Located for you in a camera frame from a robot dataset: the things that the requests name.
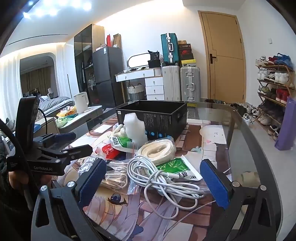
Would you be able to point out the dark shoe box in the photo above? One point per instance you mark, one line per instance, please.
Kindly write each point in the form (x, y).
(187, 57)

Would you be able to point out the pile of loose shoes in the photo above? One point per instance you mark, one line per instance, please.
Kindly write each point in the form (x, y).
(245, 111)

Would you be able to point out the brown shoe box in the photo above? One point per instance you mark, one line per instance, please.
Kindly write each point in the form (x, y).
(182, 42)

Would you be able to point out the printed table mat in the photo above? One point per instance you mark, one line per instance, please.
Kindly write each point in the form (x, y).
(129, 208)

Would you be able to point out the white plush toy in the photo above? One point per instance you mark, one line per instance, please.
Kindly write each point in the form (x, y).
(119, 132)

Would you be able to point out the woven basket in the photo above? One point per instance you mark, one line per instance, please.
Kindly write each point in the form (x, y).
(136, 92)

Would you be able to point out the black fridge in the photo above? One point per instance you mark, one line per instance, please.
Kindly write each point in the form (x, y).
(106, 69)

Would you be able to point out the white low cabinet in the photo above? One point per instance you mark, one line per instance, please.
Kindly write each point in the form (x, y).
(92, 111)

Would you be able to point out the green white medicine packet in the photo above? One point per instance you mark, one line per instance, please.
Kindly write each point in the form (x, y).
(182, 168)
(120, 141)

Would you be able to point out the silver suitcase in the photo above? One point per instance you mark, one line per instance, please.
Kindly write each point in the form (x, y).
(189, 83)

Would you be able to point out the rows of racked shoes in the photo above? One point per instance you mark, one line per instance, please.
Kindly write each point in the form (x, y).
(275, 77)

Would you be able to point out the black shoe box red logo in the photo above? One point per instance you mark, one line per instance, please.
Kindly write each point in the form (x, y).
(185, 49)

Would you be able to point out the white vanity desk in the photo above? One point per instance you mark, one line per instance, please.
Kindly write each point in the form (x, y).
(153, 85)

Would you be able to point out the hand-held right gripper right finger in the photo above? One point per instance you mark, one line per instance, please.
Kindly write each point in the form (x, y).
(215, 185)

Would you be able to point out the white suitcase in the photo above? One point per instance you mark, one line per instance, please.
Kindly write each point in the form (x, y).
(171, 83)

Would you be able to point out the white electric kettle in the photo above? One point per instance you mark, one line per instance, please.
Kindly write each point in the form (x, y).
(81, 102)

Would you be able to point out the pile of snack packets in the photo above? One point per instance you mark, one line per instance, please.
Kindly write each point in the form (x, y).
(66, 114)

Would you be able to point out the wooden shoe rack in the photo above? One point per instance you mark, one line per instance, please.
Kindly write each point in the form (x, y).
(285, 102)

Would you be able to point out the teal suitcase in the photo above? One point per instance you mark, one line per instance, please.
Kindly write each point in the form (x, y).
(168, 48)

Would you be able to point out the black gift bag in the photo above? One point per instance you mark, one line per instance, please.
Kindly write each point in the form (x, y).
(154, 59)

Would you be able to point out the beige slipper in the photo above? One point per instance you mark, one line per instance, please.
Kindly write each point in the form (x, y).
(249, 178)

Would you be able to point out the black cardboard box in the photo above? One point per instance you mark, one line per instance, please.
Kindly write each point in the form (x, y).
(161, 120)

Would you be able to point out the wooden door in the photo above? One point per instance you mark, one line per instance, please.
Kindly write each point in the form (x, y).
(224, 58)

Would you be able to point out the red white packet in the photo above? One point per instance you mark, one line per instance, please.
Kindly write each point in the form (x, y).
(108, 149)

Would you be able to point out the bed with grey bedding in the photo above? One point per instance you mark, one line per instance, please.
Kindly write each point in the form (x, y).
(57, 102)

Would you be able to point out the oval mirror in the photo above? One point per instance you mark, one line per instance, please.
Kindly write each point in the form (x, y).
(138, 60)

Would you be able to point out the yellow black shoe box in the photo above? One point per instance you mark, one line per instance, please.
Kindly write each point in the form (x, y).
(188, 62)

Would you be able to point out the person's left hand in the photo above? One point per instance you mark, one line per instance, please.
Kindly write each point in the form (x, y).
(15, 182)

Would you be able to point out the purple paper bag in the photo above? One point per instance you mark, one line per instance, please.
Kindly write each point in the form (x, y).
(286, 125)

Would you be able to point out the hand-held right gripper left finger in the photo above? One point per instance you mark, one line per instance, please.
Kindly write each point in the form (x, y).
(92, 180)

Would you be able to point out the clear zip bag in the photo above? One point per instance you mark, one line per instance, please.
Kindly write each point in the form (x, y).
(130, 151)

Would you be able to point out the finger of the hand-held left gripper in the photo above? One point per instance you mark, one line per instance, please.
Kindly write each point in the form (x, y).
(79, 151)
(66, 137)

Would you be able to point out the black glass cabinet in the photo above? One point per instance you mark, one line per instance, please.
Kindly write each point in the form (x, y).
(82, 58)

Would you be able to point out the white sheer curtain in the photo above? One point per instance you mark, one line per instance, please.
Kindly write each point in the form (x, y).
(64, 69)

